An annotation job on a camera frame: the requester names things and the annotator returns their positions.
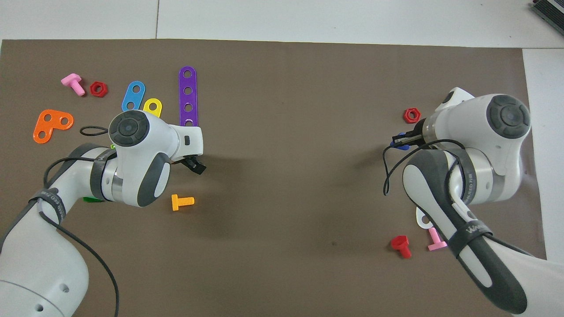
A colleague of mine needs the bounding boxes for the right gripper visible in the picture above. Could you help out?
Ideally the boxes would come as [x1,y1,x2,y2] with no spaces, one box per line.
[406,118,427,147]

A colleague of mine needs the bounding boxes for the pink plastic screw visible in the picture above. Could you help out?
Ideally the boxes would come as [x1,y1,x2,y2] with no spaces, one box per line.
[61,74,86,96]
[427,227,448,251]

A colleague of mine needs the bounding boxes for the red plastic screw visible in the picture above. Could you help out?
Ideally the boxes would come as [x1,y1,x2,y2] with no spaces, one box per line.
[391,235,412,259]

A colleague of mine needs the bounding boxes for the orange plastic screw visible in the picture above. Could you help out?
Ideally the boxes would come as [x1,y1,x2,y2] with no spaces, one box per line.
[171,194,195,211]

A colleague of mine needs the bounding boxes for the white plastic plate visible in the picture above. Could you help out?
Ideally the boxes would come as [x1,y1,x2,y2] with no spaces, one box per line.
[416,207,435,230]

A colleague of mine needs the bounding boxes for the black stand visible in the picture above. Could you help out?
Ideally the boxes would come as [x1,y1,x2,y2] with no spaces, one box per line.
[530,0,564,29]

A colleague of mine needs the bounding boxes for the purple four-hole plastic strip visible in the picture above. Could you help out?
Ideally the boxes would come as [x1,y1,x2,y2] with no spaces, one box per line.
[178,66,199,128]

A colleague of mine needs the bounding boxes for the yellow one-hole plastic plate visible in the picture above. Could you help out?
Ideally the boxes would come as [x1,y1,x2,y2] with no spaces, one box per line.
[143,98,163,118]

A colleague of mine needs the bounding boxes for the blue two-hole plastic plate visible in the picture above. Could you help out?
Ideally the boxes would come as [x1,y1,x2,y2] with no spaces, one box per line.
[121,81,146,111]

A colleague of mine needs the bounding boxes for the orange angled plastic plate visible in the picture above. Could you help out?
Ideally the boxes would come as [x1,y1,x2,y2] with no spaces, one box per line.
[33,109,74,144]

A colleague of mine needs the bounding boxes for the black cable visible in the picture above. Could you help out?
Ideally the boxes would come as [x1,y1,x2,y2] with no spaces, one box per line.
[382,138,468,207]
[43,126,120,317]

